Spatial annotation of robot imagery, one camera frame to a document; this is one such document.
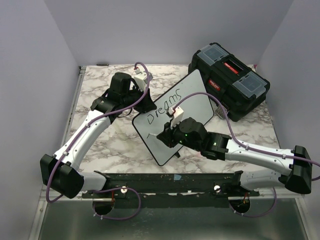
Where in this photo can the blue tape piece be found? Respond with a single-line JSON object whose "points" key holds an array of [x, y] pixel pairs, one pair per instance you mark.
{"points": [[177, 177]]}

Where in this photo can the small dark object at wall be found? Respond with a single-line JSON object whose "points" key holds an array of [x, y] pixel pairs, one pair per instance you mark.
{"points": [[102, 64]]}

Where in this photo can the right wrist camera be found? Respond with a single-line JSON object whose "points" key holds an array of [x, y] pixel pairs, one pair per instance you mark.
{"points": [[176, 115]]}

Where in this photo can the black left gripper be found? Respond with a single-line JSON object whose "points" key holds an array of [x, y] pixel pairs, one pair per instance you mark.
{"points": [[147, 104]]}

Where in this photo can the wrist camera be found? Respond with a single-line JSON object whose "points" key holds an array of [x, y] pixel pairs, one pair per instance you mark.
{"points": [[176, 115], [141, 79]]}

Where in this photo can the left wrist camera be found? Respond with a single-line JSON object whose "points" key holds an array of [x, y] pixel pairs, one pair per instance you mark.
{"points": [[141, 79]]}

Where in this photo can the black red toolbox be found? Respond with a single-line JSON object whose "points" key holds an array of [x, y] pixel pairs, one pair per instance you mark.
{"points": [[239, 88]]}

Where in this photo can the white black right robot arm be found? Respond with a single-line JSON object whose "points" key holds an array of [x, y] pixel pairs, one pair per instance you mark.
{"points": [[281, 167]]}

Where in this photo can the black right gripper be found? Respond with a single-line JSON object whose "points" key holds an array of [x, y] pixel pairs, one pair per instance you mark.
{"points": [[167, 135]]}

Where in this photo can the white whiteboard black frame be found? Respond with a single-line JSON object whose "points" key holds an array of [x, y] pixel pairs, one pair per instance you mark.
{"points": [[197, 107]]}

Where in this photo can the aluminium side rail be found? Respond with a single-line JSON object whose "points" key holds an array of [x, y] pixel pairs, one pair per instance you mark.
{"points": [[72, 110]]}

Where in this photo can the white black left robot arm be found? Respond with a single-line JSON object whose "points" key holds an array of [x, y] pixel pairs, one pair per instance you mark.
{"points": [[60, 170]]}

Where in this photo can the black mounting base bar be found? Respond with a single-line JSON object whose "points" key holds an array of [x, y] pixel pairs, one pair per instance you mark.
{"points": [[159, 190]]}

